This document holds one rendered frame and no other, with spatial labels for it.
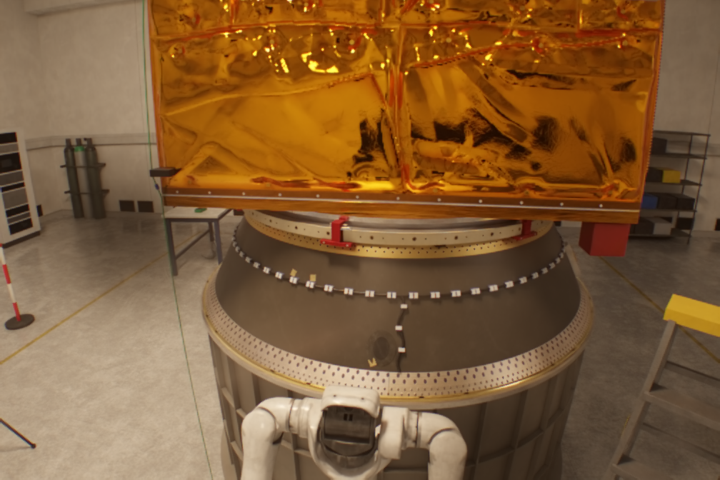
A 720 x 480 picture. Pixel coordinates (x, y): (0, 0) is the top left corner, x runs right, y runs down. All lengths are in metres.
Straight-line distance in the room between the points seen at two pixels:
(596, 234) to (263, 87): 1.40
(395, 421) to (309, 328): 0.70
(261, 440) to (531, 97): 1.33
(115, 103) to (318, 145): 7.68
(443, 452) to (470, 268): 0.78
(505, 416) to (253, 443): 1.07
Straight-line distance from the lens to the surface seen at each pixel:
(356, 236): 1.50
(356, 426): 0.96
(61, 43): 9.90
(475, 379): 1.60
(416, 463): 1.82
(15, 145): 8.54
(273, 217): 1.70
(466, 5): 1.51
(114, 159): 9.14
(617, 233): 1.80
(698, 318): 1.67
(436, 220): 1.52
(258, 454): 1.10
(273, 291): 1.72
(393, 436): 0.98
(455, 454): 1.03
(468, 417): 1.71
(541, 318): 1.82
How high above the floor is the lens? 2.17
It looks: 15 degrees down
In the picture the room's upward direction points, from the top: straight up
